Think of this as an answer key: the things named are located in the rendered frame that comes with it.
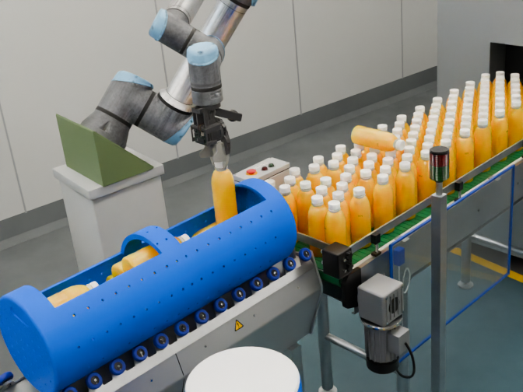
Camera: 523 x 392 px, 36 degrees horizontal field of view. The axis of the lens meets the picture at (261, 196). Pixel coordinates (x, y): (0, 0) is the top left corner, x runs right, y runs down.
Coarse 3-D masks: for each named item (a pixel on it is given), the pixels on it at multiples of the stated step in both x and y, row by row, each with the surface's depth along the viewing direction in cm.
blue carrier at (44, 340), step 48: (240, 192) 259; (144, 240) 222; (192, 240) 223; (240, 240) 232; (288, 240) 245; (48, 288) 220; (96, 288) 204; (144, 288) 210; (192, 288) 221; (48, 336) 193; (96, 336) 201; (144, 336) 214; (48, 384) 201
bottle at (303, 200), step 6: (300, 192) 275; (306, 192) 274; (312, 192) 275; (300, 198) 274; (306, 198) 273; (300, 204) 275; (306, 204) 274; (300, 210) 276; (306, 210) 275; (300, 216) 277; (306, 216) 276; (300, 222) 278; (306, 222) 277; (300, 228) 279; (306, 228) 278; (306, 234) 279
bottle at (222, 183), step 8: (216, 168) 243; (216, 176) 242; (224, 176) 242; (232, 176) 244; (216, 184) 243; (224, 184) 242; (232, 184) 244; (216, 192) 244; (224, 192) 243; (232, 192) 245; (216, 200) 245; (224, 200) 245; (232, 200) 246; (216, 208) 247; (224, 208) 246; (232, 208) 247; (216, 216) 249; (224, 216) 247; (232, 216) 248
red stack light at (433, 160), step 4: (448, 152) 252; (432, 156) 252; (436, 156) 251; (440, 156) 250; (444, 156) 250; (448, 156) 252; (432, 160) 252; (436, 160) 251; (440, 160) 251; (444, 160) 251; (448, 160) 252; (432, 164) 253; (436, 164) 252; (440, 164) 251; (444, 164) 251
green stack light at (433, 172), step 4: (448, 164) 253; (432, 168) 253; (436, 168) 252; (440, 168) 252; (444, 168) 252; (448, 168) 253; (432, 172) 254; (436, 172) 253; (440, 172) 252; (444, 172) 253; (448, 172) 254; (432, 176) 254; (436, 176) 253; (440, 176) 253; (444, 176) 253; (448, 176) 255; (436, 180) 254; (440, 180) 254
